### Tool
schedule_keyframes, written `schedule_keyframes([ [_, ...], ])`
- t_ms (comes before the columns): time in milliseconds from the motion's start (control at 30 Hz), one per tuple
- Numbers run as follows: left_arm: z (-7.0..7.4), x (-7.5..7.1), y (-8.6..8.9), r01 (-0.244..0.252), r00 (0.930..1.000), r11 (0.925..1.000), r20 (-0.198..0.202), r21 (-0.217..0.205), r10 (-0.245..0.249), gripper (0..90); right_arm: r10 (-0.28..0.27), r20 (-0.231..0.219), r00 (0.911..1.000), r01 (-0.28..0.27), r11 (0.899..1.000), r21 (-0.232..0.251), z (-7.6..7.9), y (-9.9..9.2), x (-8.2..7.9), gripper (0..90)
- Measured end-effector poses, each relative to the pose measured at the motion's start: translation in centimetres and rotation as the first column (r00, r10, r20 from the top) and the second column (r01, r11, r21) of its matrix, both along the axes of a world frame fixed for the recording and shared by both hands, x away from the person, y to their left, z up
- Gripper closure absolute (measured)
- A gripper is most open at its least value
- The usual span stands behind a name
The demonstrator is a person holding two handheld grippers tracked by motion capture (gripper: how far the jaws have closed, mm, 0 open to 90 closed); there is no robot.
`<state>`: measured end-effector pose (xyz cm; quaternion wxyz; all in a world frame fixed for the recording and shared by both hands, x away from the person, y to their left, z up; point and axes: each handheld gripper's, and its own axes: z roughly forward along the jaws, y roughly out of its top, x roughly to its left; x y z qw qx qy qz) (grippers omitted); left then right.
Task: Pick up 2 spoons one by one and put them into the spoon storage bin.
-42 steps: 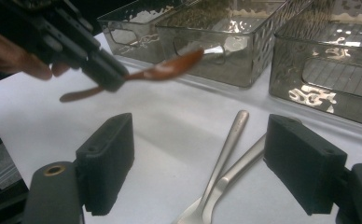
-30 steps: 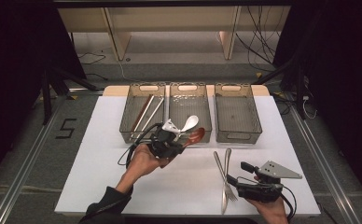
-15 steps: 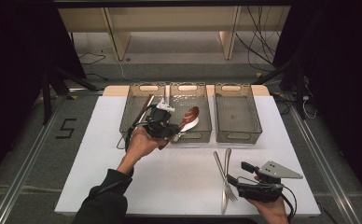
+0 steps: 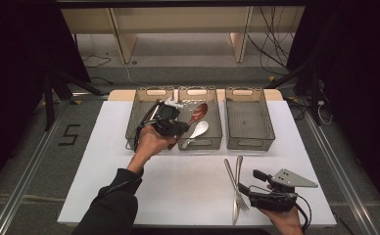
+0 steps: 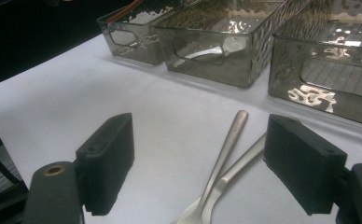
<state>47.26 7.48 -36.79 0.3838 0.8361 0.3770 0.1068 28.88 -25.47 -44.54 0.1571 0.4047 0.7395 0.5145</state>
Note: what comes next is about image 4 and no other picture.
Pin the white table sheet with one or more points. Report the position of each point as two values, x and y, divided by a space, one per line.
286 147

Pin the black curtain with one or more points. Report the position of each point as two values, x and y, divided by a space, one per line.
15 65
357 81

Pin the black tripod stand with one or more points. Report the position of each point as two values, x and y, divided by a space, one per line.
315 98
49 107

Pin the brown wooden spoon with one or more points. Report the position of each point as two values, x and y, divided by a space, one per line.
199 112

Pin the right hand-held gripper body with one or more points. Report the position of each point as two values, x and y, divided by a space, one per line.
269 200

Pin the person's right hand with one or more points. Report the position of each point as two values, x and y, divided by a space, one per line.
284 219

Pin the silver metal fork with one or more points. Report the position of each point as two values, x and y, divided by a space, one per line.
242 202

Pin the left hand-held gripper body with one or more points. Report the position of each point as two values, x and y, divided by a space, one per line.
166 120

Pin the silver metal knife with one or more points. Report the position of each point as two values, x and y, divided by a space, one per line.
235 209

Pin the white ceramic spoon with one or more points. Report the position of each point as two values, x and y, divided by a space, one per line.
201 128

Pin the transparent grey plastic bin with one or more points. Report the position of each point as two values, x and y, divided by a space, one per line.
214 114
137 114
250 124

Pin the short aluminium floor rail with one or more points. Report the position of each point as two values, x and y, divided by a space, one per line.
90 95

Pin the beige wooden desk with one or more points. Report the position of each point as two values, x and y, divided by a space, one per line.
178 19

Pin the person's left hand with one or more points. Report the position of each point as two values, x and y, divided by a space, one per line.
150 143

